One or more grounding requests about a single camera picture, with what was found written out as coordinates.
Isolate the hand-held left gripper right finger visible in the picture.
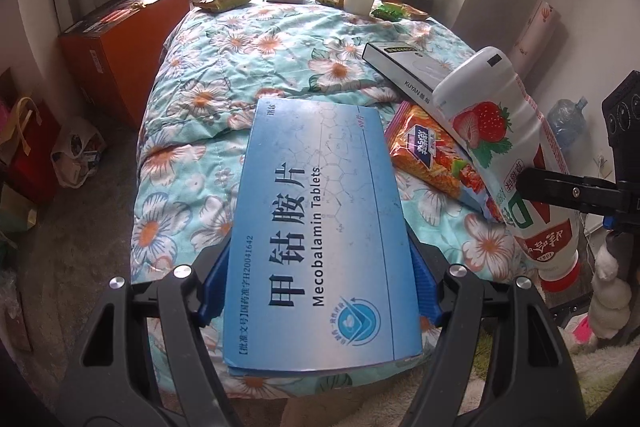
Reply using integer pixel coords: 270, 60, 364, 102
399, 226, 587, 427

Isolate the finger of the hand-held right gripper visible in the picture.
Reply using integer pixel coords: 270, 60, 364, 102
515, 166, 626, 216

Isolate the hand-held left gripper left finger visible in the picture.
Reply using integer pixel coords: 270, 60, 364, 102
56, 231, 235, 427

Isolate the white bottle red cap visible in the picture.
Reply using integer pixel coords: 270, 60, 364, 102
432, 46, 584, 294

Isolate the blue white medicine box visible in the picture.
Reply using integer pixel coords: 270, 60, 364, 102
222, 96, 425, 378

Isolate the person's right forearm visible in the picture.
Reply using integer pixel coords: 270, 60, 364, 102
587, 227, 640, 341

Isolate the clear blue water jug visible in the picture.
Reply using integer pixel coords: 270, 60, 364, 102
544, 96, 590, 153

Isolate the hot pink cloth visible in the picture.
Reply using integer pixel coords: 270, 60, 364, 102
569, 314, 596, 343

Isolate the orange noodle snack bag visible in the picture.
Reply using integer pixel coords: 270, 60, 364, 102
384, 100, 506, 224

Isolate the white printed plastic bag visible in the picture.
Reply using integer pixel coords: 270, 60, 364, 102
49, 116, 109, 188

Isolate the black white box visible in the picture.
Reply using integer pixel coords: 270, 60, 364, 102
360, 40, 479, 108

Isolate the floral blanket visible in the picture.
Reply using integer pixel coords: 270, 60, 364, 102
130, 0, 547, 401

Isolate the red gift bag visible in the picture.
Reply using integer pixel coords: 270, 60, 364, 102
9, 96, 64, 206

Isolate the orange cardboard box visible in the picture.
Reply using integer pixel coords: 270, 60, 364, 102
58, 0, 191, 130

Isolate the gold green snack packet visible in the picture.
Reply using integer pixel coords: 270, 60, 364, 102
192, 0, 257, 13

